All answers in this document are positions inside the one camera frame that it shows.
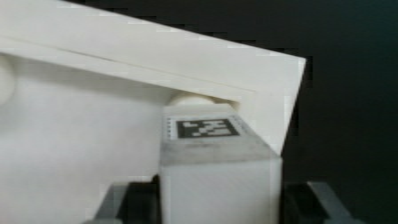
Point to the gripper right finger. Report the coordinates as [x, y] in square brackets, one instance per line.
[311, 205]

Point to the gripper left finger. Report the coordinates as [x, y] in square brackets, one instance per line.
[130, 205]

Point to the white square tabletop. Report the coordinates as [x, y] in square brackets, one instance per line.
[78, 139]

